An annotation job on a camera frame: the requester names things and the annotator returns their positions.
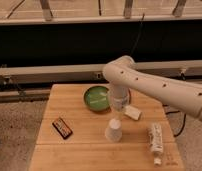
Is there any white paper cup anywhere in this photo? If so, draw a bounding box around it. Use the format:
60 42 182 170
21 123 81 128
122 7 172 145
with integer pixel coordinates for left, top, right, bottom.
105 118 122 142

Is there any black hanging cable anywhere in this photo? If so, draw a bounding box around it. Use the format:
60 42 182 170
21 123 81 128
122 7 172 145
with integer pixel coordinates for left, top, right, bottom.
128 12 146 58

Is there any dark candy bar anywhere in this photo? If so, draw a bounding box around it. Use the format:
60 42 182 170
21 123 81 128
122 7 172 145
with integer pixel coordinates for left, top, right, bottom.
52 118 73 139

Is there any wooden table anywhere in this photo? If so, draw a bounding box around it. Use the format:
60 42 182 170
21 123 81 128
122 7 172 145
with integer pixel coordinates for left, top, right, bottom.
29 84 185 171

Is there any green bowl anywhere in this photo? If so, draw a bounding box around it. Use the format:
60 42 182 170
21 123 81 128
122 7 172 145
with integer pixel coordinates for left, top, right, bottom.
83 85 110 112

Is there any white toothpaste tube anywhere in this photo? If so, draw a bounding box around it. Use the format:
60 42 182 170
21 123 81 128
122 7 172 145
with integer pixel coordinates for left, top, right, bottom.
148 123 164 166

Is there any black floor cable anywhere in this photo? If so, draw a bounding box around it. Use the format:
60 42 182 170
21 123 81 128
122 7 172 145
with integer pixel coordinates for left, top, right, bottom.
165 109 188 138

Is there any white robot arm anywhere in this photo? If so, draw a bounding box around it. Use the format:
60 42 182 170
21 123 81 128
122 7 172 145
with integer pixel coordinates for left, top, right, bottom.
102 56 202 122

